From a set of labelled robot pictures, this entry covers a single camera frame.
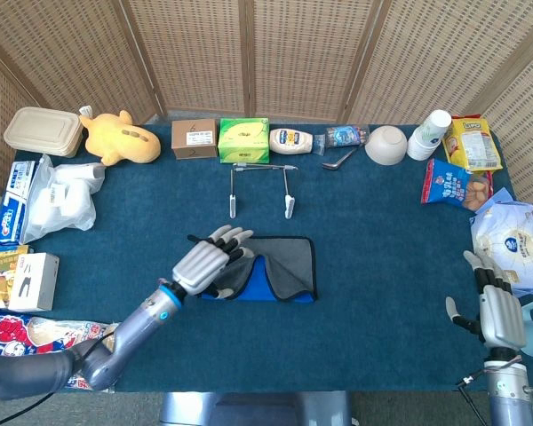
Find beige bowl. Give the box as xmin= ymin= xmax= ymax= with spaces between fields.
xmin=364 ymin=125 xmax=409 ymax=167

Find yellow snack bag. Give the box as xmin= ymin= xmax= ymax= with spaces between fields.
xmin=442 ymin=115 xmax=504 ymax=173

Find pale blue white pouch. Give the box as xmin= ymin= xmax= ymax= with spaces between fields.
xmin=469 ymin=186 xmax=533 ymax=299

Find clear plastic water bottle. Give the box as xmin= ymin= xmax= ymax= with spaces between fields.
xmin=311 ymin=124 xmax=371 ymax=156

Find green tissue pack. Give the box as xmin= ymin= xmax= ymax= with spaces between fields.
xmin=218 ymin=116 xmax=272 ymax=164

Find wicker folding screen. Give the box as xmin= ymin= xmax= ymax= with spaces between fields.
xmin=0 ymin=0 xmax=533 ymax=232

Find metal towel rack stand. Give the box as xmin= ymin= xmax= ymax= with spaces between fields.
xmin=228 ymin=162 xmax=298 ymax=220

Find brown cardboard box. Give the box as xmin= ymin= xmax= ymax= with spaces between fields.
xmin=171 ymin=118 xmax=219 ymax=161

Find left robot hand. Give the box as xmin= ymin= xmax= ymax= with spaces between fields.
xmin=171 ymin=225 xmax=255 ymax=299

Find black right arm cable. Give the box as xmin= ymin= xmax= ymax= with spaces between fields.
xmin=455 ymin=375 xmax=488 ymax=426

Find blue and red snack bag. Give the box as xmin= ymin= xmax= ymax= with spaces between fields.
xmin=420 ymin=158 xmax=494 ymax=213

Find black ladle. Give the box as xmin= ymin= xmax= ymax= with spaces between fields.
xmin=322 ymin=147 xmax=359 ymax=171

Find stack of paper cups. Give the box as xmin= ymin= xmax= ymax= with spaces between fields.
xmin=406 ymin=109 xmax=453 ymax=162

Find yellow plush toy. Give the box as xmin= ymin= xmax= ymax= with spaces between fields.
xmin=78 ymin=109 xmax=162 ymax=168

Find white plastic bag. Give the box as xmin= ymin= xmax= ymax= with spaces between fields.
xmin=20 ymin=154 xmax=107 ymax=243

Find beige lidded takeout container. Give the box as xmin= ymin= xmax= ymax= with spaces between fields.
xmin=3 ymin=106 xmax=84 ymax=159

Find blue table carpet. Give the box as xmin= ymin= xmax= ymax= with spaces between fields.
xmin=0 ymin=122 xmax=516 ymax=394

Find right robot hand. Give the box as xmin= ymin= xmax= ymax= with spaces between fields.
xmin=445 ymin=250 xmax=528 ymax=351

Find white box with black print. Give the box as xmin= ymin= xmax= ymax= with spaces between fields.
xmin=7 ymin=252 xmax=60 ymax=312

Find grey and blue towel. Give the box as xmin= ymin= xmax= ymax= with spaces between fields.
xmin=187 ymin=234 xmax=320 ymax=306

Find mayonnaise squeeze bottle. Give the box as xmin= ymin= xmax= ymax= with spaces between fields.
xmin=268 ymin=128 xmax=316 ymax=155

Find white and blue toothpaste box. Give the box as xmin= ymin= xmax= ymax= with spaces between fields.
xmin=6 ymin=160 xmax=36 ymax=201

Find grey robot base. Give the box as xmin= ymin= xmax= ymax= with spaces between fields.
xmin=159 ymin=390 xmax=352 ymax=426

